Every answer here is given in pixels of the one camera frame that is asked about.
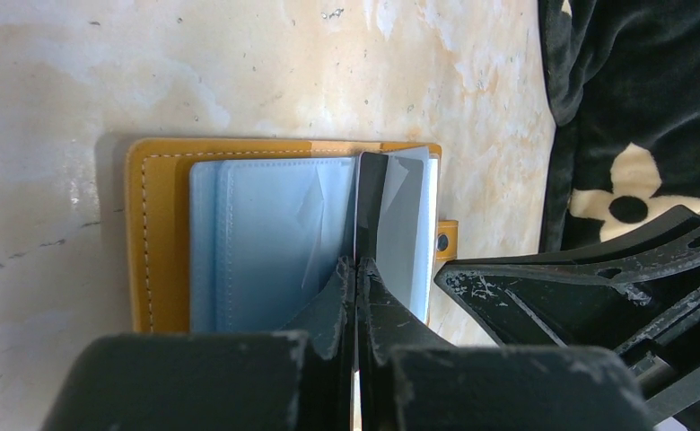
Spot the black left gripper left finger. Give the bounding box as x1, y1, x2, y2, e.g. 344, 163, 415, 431
42, 257, 355, 430

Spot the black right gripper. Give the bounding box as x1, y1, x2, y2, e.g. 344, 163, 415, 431
435, 206, 700, 430

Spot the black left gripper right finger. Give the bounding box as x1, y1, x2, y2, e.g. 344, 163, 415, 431
356, 258, 652, 430

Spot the black flower-pattern blanket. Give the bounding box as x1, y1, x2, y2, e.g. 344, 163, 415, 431
538, 0, 700, 252

